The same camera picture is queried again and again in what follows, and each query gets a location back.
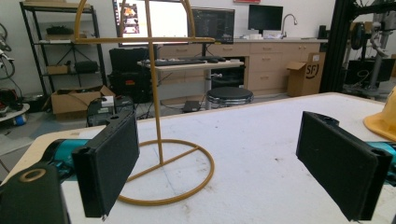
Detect dark monitor with text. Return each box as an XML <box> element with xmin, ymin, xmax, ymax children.
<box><xmin>190</xmin><ymin>7</ymin><xmax>236</xmax><ymax>45</ymax></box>

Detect curved metal faucet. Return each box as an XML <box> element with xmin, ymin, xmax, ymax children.
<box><xmin>280</xmin><ymin>13</ymin><xmax>299</xmax><ymax>39</ymax></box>

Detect black keyboard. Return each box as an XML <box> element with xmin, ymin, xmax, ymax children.
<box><xmin>154</xmin><ymin>58</ymin><xmax>207</xmax><ymax>67</ymax></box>

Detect gold wire hat stand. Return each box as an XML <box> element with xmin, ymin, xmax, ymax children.
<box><xmin>74</xmin><ymin>0</ymin><xmax>217</xmax><ymax>207</ymax></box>

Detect bright lit monitor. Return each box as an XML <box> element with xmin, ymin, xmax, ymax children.
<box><xmin>112</xmin><ymin>0</ymin><xmax>191</xmax><ymax>48</ymax></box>

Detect grey metal stand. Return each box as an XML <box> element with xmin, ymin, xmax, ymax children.
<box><xmin>368</xmin><ymin>12</ymin><xmax>396</xmax><ymax>92</ymax></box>

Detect black metal shelf rack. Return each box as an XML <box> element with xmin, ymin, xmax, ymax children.
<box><xmin>20</xmin><ymin>1</ymin><xmax>108</xmax><ymax>97</ymax></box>

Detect light wooden cabinet counter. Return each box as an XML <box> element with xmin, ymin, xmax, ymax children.
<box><xmin>158</xmin><ymin>37</ymin><xmax>329</xmax><ymax>96</ymax></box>

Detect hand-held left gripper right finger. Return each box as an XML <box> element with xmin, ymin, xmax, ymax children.
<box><xmin>295</xmin><ymin>110</ymin><xmax>393</xmax><ymax>222</ymax></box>

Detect cardboard box with black logo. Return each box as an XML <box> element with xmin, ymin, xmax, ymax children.
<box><xmin>286</xmin><ymin>51</ymin><xmax>327</xmax><ymax>98</ymax></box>

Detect black aluminium frame post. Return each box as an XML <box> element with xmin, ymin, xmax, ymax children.
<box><xmin>319</xmin><ymin>0</ymin><xmax>357</xmax><ymax>93</ymax></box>

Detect open cardboard box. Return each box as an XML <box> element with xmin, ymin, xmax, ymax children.
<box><xmin>50</xmin><ymin>85</ymin><xmax>116</xmax><ymax>119</ymax></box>

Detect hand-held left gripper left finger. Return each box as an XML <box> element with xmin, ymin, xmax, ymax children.
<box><xmin>72</xmin><ymin>110</ymin><xmax>140</xmax><ymax>218</ymax></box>

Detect yellow hard hat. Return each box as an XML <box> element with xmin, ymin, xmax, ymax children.
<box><xmin>362</xmin><ymin>87</ymin><xmax>396</xmax><ymax>143</ymax></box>

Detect black device with white label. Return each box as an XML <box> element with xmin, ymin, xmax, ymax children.
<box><xmin>86</xmin><ymin>95</ymin><xmax>135</xmax><ymax>127</ymax></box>

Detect black round stool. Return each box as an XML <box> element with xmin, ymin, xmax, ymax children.
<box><xmin>205</xmin><ymin>86</ymin><xmax>255</xmax><ymax>108</ymax></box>

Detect black blank monitor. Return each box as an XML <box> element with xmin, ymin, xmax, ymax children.
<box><xmin>247</xmin><ymin>4</ymin><xmax>284</xmax><ymax>32</ymax></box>

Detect light wooden standing desk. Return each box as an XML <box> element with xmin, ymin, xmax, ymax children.
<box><xmin>137</xmin><ymin>59</ymin><xmax>246</xmax><ymax>110</ymax></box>

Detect black equipment cases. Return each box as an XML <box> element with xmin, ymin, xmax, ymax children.
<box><xmin>107</xmin><ymin>47</ymin><xmax>154</xmax><ymax>104</ymax></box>

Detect blue tape roll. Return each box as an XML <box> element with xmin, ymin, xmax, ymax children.
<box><xmin>13</xmin><ymin>115</ymin><xmax>28</xmax><ymax>127</ymax></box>

